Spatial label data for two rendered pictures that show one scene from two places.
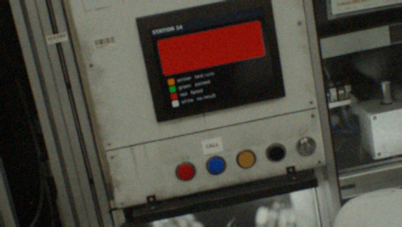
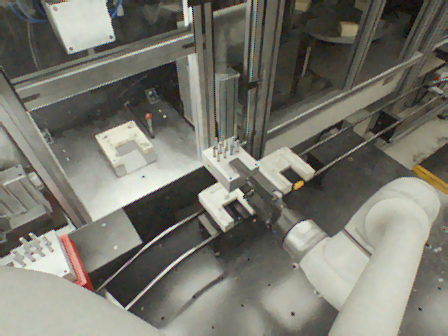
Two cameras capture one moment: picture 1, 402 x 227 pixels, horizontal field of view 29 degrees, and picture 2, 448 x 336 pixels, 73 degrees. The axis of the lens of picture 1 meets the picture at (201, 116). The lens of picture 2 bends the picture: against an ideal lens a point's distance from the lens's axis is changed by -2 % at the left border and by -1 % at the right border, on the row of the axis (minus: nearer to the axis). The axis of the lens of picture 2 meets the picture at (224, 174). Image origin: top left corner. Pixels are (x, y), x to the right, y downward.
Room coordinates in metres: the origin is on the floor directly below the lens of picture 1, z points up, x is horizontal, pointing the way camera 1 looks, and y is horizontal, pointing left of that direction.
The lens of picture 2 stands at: (0.86, -0.32, 1.64)
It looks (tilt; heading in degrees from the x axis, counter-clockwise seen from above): 50 degrees down; 328
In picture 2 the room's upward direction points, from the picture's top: straight up
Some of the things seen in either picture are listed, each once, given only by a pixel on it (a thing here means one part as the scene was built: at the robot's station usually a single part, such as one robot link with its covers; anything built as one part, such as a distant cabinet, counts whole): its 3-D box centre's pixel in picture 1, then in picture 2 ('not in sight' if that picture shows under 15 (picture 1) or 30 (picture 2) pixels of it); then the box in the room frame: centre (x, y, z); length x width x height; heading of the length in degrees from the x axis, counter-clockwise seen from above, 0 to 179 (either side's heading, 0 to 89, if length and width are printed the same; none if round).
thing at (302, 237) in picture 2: not in sight; (304, 240); (1.04, -0.63, 1.04); 0.09 x 0.06 x 0.09; 94
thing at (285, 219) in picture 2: not in sight; (281, 217); (1.11, -0.63, 1.04); 0.09 x 0.07 x 0.08; 4
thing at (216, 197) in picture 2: not in sight; (257, 189); (1.32, -0.73, 0.84); 0.36 x 0.14 x 0.10; 93
